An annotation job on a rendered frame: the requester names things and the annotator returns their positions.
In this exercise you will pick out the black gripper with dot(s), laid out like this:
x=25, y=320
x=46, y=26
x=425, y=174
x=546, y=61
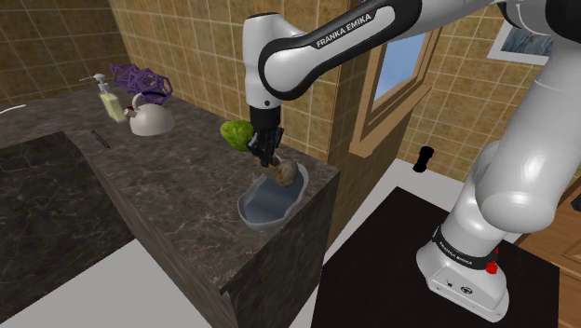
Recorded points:
x=265, y=119

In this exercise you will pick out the brown lumpy potato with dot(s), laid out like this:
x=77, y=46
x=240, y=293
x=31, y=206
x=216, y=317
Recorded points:
x=287, y=173

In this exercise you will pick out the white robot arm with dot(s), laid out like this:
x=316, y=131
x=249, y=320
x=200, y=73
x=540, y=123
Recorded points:
x=513, y=181

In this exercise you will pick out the green lumpy lettuce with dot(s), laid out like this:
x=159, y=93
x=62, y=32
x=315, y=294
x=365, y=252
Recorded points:
x=236, y=133

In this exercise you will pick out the grey shallow bowl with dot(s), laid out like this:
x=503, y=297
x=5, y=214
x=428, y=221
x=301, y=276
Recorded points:
x=268, y=206

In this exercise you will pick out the white kettle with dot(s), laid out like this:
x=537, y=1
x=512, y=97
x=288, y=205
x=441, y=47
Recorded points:
x=149, y=120

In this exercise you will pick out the wooden framed window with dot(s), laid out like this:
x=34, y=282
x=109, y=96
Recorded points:
x=399, y=82

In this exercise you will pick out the yellow soap dispenser bottle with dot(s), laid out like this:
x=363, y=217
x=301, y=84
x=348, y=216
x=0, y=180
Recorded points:
x=113, y=105

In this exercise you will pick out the black cylinder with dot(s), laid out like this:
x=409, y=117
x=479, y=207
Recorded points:
x=423, y=159

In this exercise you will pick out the dark robot stand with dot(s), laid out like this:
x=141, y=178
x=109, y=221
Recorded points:
x=376, y=272

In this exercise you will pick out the wooden cabinet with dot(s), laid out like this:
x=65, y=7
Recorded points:
x=563, y=254

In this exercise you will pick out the white framed wall picture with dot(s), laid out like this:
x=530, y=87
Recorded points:
x=522, y=45

